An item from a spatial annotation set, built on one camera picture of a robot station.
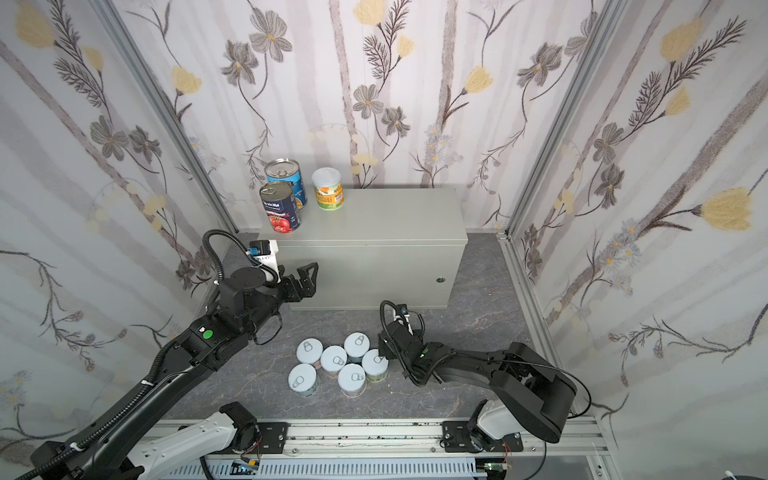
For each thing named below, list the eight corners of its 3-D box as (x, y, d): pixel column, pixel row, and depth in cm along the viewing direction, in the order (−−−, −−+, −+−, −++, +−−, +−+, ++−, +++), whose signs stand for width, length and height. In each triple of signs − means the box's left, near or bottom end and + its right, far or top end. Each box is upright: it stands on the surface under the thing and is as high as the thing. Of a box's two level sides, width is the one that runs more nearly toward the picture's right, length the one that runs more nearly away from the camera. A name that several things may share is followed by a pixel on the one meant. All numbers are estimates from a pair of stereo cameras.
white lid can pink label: (298, 368, 87) (293, 360, 83) (303, 346, 92) (298, 338, 87) (323, 368, 88) (319, 360, 83) (326, 346, 92) (323, 338, 87)
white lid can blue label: (344, 368, 88) (342, 360, 83) (347, 341, 93) (345, 332, 88) (369, 368, 88) (368, 360, 83) (370, 341, 93) (369, 332, 88)
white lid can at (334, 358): (322, 375, 85) (318, 368, 81) (325, 352, 90) (322, 345, 86) (346, 375, 85) (344, 369, 81) (348, 352, 90) (346, 345, 86)
